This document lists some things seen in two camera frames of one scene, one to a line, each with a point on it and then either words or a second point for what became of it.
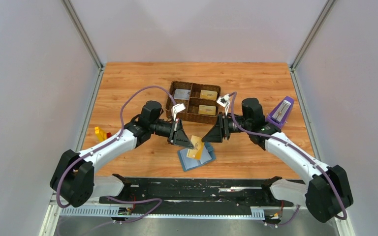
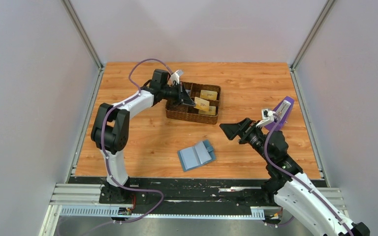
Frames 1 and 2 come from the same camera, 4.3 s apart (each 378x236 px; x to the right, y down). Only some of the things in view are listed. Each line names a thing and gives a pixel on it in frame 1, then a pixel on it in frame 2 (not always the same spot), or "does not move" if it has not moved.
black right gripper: [219, 131] to [246, 126]
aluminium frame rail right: [342, 216] does not move
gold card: [196, 153] to [201, 103]
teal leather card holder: [189, 163] does not move
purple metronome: [280, 114] does not move
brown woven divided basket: [196, 102] does not move
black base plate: [159, 192] does not move
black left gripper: [181, 138] to [185, 98]
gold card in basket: [208, 94] does not move
